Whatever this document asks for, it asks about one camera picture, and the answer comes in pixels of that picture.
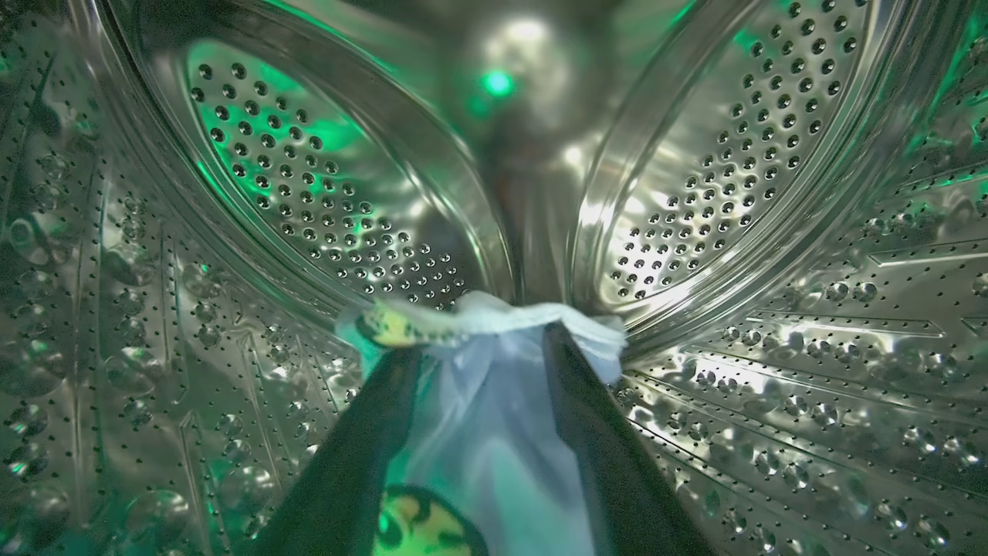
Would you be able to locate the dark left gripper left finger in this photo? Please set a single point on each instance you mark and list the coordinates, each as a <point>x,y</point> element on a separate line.
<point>347,463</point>

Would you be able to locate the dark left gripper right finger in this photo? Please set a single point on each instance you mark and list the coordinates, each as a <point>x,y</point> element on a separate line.
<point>617,471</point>

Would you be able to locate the blue cartoon garment white band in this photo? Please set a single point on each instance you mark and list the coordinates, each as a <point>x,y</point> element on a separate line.
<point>494,417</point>

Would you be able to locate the perforated steel washer drum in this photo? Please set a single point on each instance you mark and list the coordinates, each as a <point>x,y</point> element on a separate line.
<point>231,193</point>

